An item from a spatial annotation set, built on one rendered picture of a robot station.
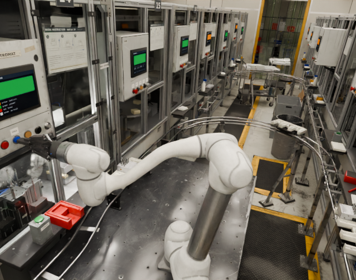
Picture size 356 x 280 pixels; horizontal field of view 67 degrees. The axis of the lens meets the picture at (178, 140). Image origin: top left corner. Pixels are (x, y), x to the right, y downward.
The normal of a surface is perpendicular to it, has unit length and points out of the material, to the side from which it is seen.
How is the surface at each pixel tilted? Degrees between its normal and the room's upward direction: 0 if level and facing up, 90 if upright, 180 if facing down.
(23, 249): 0
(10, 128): 90
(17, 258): 0
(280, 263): 0
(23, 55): 90
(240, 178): 84
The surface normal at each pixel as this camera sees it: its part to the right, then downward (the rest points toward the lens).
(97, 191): 0.38, 0.44
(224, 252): 0.05, -0.90
